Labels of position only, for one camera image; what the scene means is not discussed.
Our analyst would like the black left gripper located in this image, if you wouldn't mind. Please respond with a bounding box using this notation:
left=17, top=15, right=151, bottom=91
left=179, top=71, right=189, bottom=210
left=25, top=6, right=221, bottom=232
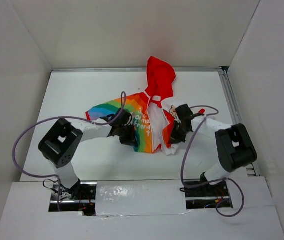
left=117, top=122, right=137, bottom=147

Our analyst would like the rainbow white red kids jacket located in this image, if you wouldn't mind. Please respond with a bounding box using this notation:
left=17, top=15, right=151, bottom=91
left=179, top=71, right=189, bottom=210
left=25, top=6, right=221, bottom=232
left=85, top=56, right=186, bottom=156

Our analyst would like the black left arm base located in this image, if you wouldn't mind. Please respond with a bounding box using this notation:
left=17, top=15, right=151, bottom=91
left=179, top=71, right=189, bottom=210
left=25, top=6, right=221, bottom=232
left=42, top=179, right=97, bottom=217

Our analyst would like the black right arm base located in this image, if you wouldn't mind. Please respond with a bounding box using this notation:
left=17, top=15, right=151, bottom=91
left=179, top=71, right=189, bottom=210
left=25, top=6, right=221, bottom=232
left=180, top=181, right=233, bottom=210

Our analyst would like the silver taped front panel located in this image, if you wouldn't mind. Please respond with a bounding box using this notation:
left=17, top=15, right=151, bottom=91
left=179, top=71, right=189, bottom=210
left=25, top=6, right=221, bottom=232
left=95, top=180, right=188, bottom=217

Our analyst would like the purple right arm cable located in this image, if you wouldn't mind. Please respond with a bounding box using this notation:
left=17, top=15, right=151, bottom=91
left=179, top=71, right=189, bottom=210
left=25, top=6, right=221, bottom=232
left=180, top=105, right=245, bottom=218

